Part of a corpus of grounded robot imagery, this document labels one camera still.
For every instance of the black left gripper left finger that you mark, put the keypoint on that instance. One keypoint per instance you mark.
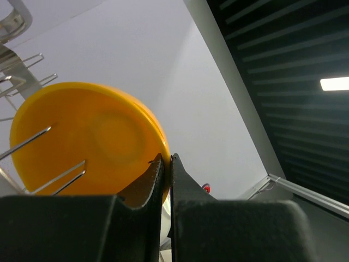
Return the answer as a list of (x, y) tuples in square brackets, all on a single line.
[(121, 227)]

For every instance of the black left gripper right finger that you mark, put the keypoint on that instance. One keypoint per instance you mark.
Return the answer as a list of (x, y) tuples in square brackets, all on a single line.
[(208, 229)]

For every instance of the orange bowl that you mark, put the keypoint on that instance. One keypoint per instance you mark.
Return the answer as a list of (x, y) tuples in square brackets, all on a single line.
[(79, 138)]

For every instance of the stainless steel dish rack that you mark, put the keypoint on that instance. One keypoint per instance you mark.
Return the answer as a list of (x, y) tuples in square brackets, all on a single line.
[(16, 71)]

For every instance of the large white bowl left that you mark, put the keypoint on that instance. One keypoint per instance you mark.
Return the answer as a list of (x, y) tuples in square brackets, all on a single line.
[(165, 222)]

